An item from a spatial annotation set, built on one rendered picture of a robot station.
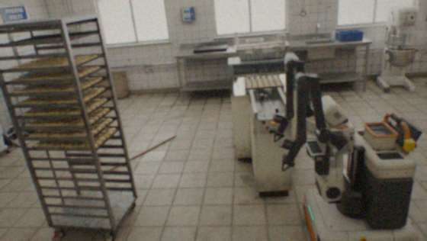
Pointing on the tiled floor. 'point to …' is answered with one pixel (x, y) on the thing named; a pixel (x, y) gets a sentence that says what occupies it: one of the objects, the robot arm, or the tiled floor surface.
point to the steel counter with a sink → (312, 48)
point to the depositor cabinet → (242, 104)
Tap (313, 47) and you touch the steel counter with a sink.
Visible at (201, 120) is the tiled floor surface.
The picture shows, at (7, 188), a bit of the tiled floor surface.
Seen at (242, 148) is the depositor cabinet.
